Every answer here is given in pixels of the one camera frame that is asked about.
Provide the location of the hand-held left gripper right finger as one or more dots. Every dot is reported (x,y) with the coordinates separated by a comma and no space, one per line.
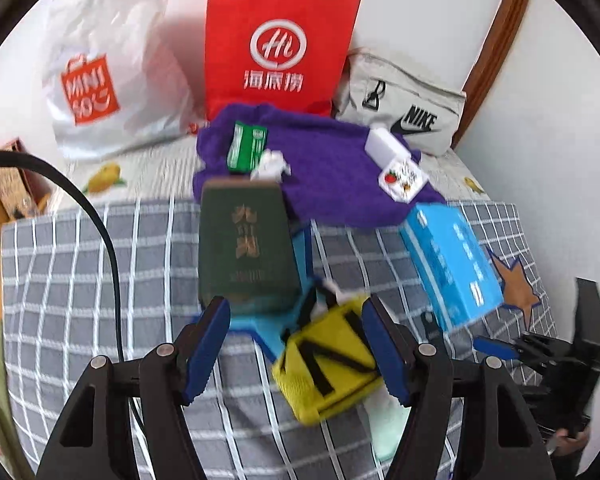
(387,355)

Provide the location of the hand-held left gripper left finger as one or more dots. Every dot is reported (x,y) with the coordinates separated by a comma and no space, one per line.
(207,355)

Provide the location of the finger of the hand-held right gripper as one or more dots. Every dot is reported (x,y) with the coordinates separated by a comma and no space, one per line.
(495,350)

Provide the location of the light green cloth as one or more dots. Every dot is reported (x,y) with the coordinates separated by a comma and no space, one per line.
(387,430)

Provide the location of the white fruit print packet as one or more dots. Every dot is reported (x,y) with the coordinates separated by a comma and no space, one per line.
(405,180)

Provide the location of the white glove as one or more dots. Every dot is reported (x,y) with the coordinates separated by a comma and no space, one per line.
(272,167)

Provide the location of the white sponge block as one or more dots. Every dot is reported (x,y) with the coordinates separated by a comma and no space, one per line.
(387,145)

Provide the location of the green tissue packet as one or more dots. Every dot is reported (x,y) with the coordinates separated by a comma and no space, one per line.
(247,145)

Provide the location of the person's right hand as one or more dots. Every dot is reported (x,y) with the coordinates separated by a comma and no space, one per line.
(567,442)

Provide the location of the blue tissue box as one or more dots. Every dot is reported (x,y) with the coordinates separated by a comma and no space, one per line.
(450,265)

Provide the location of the dark green tin box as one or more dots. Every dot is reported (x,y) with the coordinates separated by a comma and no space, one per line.
(245,250)

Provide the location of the blue star mat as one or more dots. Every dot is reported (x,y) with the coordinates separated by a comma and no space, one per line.
(305,270)

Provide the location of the grey checked blanket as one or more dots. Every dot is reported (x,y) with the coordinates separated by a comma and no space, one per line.
(80,285)

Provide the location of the purple towel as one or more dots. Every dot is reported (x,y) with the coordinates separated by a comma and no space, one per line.
(330,175)

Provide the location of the fruit print bed sheet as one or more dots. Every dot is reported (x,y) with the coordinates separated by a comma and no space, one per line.
(145,170)

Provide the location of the grey canvas bag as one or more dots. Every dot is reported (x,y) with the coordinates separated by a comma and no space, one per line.
(405,100)

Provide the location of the white plastic shopping bag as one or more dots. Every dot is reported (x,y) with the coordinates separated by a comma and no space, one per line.
(120,50)

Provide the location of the red paper shopping bag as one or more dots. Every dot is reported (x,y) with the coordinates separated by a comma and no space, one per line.
(280,35)

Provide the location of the wooden door frame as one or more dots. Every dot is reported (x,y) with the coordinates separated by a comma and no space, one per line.
(500,40)

